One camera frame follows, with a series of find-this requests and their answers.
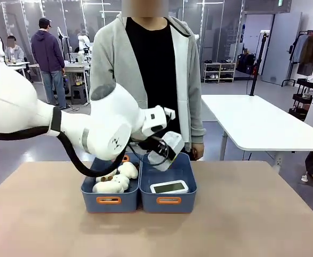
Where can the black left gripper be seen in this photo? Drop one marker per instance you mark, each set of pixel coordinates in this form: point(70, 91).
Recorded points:
point(159, 148)

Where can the large white digital clock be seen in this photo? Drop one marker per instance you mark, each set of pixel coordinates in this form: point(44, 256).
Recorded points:
point(176, 140)

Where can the small white digital clock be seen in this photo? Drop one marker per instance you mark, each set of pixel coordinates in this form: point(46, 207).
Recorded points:
point(169, 187)

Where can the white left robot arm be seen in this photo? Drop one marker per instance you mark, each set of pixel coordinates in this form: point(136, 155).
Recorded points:
point(105, 120)

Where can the person's left forearm gray sleeve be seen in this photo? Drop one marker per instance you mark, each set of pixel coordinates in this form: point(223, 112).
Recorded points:
point(197, 117)

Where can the person's left hand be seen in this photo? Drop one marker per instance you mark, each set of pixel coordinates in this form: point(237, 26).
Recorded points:
point(198, 151)

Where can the large white desk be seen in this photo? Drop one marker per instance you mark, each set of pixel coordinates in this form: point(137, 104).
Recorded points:
point(252, 120)

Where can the person in gray hoodie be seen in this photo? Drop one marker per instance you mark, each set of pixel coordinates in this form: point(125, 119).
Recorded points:
point(156, 67)

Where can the wooden shoe rack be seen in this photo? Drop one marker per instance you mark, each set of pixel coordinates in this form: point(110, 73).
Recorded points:
point(220, 72)

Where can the gray step stool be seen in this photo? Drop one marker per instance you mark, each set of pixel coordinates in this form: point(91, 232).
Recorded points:
point(78, 96)

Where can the black bags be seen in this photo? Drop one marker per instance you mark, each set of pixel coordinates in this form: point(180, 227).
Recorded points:
point(245, 64)

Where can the black tripod stand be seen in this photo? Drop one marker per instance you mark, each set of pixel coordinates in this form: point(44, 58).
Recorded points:
point(256, 64)

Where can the white cluttered workbench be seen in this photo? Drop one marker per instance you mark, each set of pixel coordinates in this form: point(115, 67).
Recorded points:
point(77, 68)

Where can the black utility cart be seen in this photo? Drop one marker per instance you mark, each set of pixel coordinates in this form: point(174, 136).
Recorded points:
point(303, 99)

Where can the gray door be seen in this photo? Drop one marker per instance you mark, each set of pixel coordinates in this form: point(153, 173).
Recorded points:
point(282, 48)

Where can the man in purple hoodie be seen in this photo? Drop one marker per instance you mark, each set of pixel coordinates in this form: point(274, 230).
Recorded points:
point(47, 53)

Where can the black clothes rack with clothes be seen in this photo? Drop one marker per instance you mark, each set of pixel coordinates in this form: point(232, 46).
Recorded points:
point(310, 53)

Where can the man in light gray hoodie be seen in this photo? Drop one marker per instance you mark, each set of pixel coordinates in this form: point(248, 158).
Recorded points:
point(14, 51)

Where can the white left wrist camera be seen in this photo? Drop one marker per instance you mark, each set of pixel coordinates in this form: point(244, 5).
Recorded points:
point(170, 113)

